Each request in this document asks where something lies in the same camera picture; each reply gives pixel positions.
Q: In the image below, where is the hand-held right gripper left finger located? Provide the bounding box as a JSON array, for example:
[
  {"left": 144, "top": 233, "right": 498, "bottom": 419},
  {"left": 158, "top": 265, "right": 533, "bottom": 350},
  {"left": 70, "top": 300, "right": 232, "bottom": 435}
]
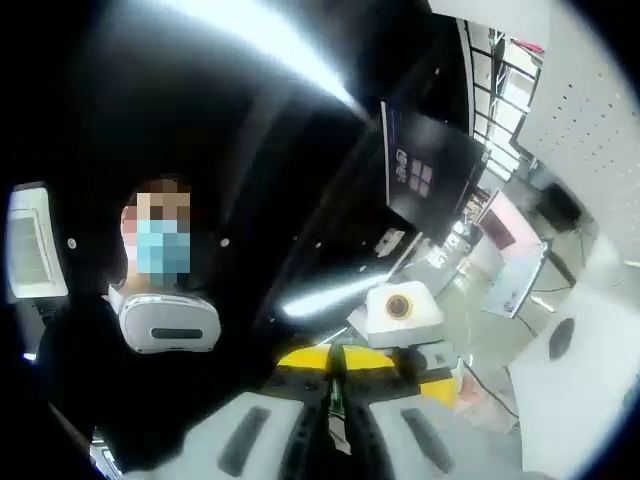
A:
[{"left": 164, "top": 344, "right": 335, "bottom": 480}]

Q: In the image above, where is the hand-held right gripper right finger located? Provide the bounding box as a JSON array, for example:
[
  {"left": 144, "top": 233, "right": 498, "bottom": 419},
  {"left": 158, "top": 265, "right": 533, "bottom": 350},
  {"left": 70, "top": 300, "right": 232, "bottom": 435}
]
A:
[{"left": 341, "top": 344, "right": 524, "bottom": 480}]

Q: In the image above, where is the white perforated mounting plate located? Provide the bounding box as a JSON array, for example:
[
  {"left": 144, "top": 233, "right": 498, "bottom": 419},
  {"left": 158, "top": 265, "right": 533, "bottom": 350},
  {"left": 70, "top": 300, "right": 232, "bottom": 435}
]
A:
[{"left": 514, "top": 9, "right": 639, "bottom": 226}]

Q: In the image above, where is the ceiling light strip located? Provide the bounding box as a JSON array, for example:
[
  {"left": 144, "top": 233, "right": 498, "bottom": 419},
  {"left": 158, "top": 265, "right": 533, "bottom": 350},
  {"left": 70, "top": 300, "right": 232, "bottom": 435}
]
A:
[
  {"left": 278, "top": 272, "right": 392, "bottom": 317},
  {"left": 164, "top": 0, "right": 382, "bottom": 120}
]

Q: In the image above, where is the small white box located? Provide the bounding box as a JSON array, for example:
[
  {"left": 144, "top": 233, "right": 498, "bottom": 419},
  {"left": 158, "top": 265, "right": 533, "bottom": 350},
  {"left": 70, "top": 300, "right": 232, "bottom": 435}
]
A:
[{"left": 374, "top": 227, "right": 407, "bottom": 257}]

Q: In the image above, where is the white side desk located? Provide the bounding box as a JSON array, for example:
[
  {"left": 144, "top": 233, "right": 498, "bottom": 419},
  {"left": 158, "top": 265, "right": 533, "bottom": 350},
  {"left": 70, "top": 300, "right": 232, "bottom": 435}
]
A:
[{"left": 482, "top": 234, "right": 551, "bottom": 321}]

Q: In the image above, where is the black computer mouse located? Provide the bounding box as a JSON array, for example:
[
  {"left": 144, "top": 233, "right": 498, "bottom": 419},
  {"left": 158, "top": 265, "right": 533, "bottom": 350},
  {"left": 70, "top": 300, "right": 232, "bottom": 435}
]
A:
[{"left": 548, "top": 317, "right": 577, "bottom": 361}]

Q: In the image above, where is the white VR headset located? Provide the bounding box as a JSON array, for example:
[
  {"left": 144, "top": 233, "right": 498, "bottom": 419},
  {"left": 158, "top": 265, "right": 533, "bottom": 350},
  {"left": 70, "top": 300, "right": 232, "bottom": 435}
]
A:
[{"left": 106, "top": 283, "right": 222, "bottom": 355}]

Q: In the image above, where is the person's black clothing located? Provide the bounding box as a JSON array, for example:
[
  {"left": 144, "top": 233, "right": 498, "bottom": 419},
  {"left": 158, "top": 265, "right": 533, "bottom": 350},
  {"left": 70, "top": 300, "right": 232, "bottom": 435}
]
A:
[{"left": 37, "top": 279, "right": 311, "bottom": 474}]

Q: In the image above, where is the dark equipment cabinet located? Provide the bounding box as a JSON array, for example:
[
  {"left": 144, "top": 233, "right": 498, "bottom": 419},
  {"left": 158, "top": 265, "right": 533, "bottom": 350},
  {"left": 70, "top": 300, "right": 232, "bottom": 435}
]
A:
[{"left": 535, "top": 182, "right": 584, "bottom": 232}]

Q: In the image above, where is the ceiling air conditioner unit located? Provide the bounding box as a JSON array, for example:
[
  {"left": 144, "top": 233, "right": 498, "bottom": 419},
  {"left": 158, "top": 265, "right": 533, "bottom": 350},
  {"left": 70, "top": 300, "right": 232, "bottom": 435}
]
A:
[{"left": 7, "top": 180, "right": 70, "bottom": 300}]

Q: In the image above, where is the black wall screen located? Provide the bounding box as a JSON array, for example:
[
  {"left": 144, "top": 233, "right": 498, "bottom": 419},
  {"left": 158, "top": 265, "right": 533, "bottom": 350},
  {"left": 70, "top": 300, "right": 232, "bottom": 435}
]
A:
[{"left": 378, "top": 99, "right": 487, "bottom": 237}]

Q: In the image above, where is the black framed glass wall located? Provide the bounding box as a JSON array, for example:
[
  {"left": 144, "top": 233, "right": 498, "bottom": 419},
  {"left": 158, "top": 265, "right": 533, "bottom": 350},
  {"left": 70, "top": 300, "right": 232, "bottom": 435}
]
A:
[{"left": 467, "top": 19, "right": 545, "bottom": 181}]

